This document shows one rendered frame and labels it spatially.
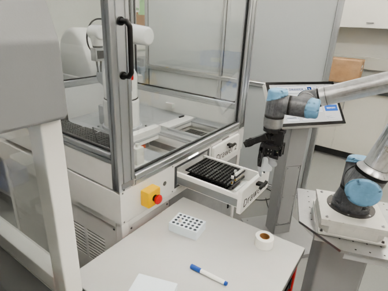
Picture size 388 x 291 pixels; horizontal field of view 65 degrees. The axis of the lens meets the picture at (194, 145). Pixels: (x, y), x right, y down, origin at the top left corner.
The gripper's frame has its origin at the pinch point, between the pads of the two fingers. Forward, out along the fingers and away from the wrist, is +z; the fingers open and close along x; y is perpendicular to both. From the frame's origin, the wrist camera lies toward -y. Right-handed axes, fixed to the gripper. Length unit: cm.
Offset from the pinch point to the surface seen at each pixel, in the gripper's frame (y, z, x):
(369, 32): -6, -54, 356
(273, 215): -14, 76, 85
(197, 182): -23.7, 8.5, -12.0
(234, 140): -32, 6, 40
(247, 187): -1.4, 4.0, -9.2
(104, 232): -48, 27, -45
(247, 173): -10.3, 9.2, 11.8
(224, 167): -20.0, 6.5, 5.9
